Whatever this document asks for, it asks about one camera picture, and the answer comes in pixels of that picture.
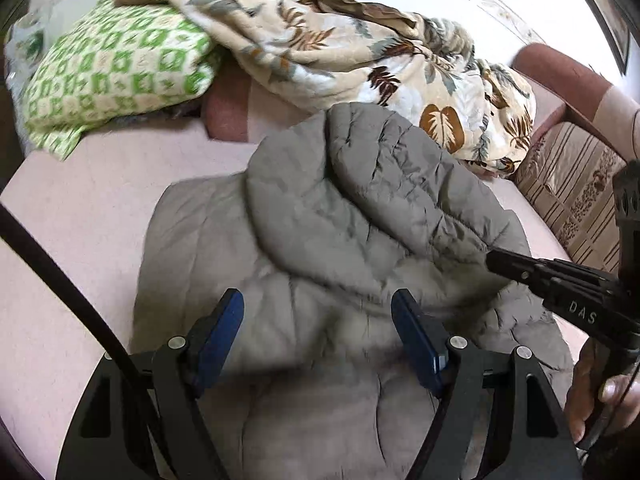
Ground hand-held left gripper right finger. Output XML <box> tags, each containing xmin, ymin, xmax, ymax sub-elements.
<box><xmin>391</xmin><ymin>289</ymin><xmax>584</xmax><ymax>480</ymax></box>

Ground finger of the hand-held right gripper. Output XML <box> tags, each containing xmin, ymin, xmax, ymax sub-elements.
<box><xmin>486</xmin><ymin>249</ymin><xmax>621</xmax><ymax>306</ymax></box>

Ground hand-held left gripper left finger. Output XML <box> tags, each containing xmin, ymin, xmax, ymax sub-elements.
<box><xmin>55</xmin><ymin>288</ymin><xmax>245</xmax><ymax>480</ymax></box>

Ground grey quilted hooded jacket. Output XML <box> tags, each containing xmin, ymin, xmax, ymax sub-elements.
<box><xmin>129</xmin><ymin>102</ymin><xmax>576</xmax><ymax>480</ymax></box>

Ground person's right hand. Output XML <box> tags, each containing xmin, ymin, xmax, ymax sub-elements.
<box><xmin>566</xmin><ymin>339</ymin><xmax>640</xmax><ymax>447</ymax></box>

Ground striped back cushion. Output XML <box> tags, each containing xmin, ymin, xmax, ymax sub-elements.
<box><xmin>514</xmin><ymin>121</ymin><xmax>632</xmax><ymax>277</ymax></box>

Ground pink upholstered armrest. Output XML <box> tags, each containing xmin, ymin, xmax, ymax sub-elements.
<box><xmin>511</xmin><ymin>42</ymin><xmax>640</xmax><ymax>162</ymax></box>

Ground reddish bolster cushion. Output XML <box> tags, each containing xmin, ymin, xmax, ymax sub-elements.
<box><xmin>206</xmin><ymin>79</ymin><xmax>252</xmax><ymax>144</ymax></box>

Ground leaf print blanket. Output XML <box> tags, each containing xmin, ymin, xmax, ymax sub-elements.
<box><xmin>165</xmin><ymin>0</ymin><xmax>538</xmax><ymax>177</ymax></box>

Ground green patterned pillow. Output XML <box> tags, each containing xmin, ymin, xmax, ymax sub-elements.
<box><xmin>20</xmin><ymin>0</ymin><xmax>226</xmax><ymax>162</ymax></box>

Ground clear plastic packet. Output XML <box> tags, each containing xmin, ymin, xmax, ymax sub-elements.
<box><xmin>4</xmin><ymin>22</ymin><xmax>47</xmax><ymax>83</ymax></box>

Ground black cable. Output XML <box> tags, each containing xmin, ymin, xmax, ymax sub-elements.
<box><xmin>0</xmin><ymin>204</ymin><xmax>157</xmax><ymax>441</ymax></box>

